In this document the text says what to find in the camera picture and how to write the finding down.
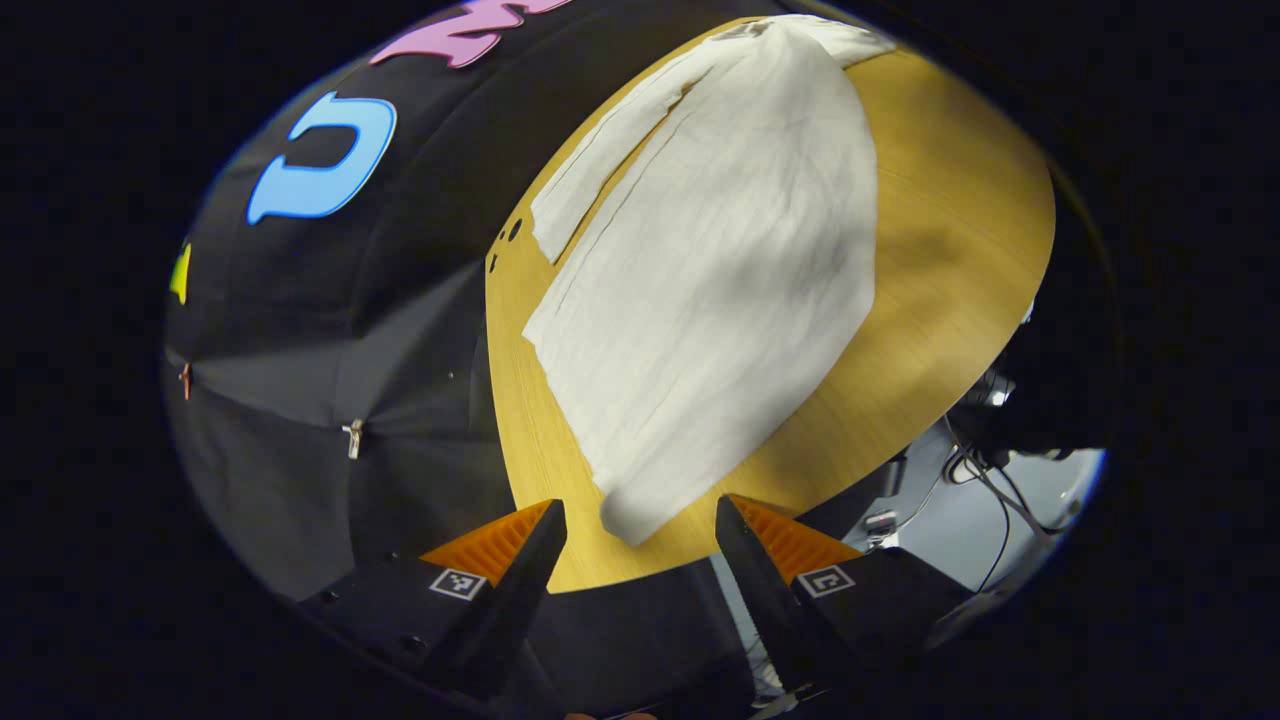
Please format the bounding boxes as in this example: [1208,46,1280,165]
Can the black cable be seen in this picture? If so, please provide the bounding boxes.
[942,418,1083,595]

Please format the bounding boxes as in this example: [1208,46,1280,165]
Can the black backdrop cloth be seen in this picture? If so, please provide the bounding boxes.
[163,0,801,719]

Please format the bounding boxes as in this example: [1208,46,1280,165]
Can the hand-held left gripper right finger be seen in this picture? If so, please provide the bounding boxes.
[714,493,977,703]

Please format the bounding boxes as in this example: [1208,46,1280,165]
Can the white jeans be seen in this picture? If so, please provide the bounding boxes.
[521,13,899,548]

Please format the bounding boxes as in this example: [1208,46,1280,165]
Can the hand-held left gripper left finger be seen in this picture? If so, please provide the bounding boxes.
[298,498,569,702]

